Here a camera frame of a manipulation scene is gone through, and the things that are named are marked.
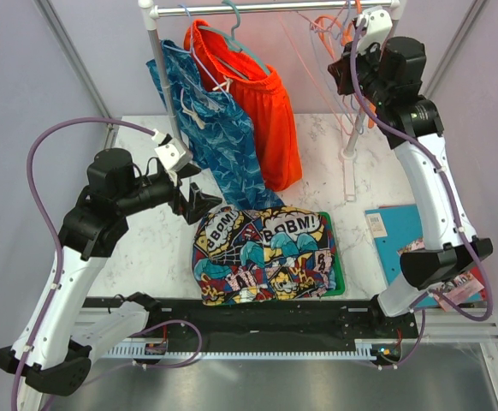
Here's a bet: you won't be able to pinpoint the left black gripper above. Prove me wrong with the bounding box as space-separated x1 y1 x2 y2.
116 163 222 223

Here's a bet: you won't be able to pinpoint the comic print shorts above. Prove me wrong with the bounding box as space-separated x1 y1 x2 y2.
192 206 332 306

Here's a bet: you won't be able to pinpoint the teal blue folder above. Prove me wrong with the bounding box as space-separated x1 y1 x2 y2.
365 205 424 290

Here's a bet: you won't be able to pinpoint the red book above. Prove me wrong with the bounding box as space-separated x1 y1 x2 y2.
478 279 487 301

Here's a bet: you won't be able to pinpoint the pink illustrated book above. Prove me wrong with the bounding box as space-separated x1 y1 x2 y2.
389 236 482 311

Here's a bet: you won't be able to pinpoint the lavender hanger holding blue shorts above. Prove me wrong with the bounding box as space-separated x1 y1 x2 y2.
178 3 232 101

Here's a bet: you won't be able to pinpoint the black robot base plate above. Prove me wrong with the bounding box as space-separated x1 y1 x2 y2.
77 290 421 369

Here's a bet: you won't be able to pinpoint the orange hanger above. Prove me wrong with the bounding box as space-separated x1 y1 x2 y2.
311 0 378 129

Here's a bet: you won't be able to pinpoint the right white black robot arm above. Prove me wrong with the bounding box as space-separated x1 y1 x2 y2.
328 37 493 337

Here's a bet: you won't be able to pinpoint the green plastic tray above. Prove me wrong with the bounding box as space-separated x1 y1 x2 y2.
318 211 346 296

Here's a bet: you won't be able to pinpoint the blue leaf print shorts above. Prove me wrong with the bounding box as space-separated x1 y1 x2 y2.
161 39 283 210

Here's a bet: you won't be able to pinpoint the white metal clothes rack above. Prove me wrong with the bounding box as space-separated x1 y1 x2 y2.
137 0 407 202

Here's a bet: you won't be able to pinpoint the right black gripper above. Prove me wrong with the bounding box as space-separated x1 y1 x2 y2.
331 37 393 108

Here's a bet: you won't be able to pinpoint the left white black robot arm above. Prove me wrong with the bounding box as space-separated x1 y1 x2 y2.
0 148 222 396

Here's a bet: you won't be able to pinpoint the white slotted cable duct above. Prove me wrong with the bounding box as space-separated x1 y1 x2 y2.
103 339 376 362

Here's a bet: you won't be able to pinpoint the orange shorts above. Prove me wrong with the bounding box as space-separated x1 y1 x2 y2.
183 19 302 192

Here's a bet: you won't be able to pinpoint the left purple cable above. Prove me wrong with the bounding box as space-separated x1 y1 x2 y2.
9 117 158 411

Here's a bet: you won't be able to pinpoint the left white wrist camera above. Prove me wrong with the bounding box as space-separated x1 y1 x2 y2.
151 128 193 187

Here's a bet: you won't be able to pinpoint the teal hanger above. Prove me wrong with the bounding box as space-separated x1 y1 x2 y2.
199 0 271 75

